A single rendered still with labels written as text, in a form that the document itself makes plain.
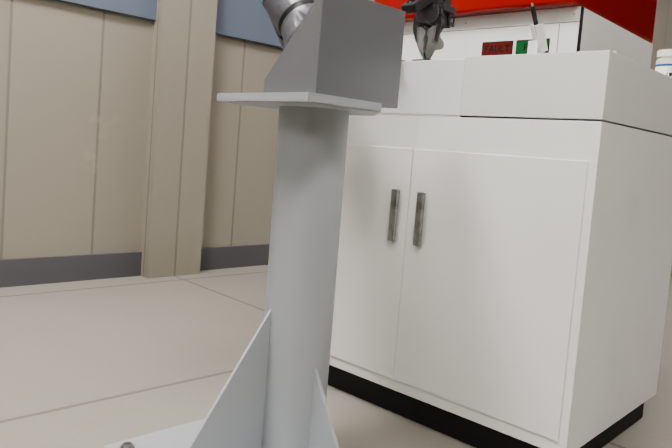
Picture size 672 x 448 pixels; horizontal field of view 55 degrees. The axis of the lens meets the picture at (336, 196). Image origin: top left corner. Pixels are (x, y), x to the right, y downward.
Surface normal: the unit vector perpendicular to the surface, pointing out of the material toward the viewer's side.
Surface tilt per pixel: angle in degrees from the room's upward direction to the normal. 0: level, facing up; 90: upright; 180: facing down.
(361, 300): 90
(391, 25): 90
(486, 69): 90
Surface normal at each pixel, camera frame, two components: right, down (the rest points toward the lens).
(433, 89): -0.68, 0.00
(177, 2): 0.69, 0.11
